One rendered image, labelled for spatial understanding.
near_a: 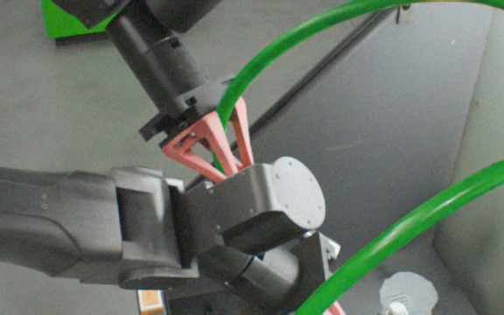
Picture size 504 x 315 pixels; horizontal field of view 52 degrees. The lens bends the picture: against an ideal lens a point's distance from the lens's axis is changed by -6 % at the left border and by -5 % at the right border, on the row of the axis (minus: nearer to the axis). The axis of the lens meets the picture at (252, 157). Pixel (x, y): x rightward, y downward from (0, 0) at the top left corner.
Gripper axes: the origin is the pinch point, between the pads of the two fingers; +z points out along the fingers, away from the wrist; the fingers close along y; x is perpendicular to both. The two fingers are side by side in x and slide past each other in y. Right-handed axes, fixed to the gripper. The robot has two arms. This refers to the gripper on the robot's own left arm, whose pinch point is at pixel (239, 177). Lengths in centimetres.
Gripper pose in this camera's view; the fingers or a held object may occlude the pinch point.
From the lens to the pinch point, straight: 54.0
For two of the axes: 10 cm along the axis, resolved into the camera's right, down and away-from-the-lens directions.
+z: 5.7, 8.2, 0.3
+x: -6.8, 4.5, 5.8
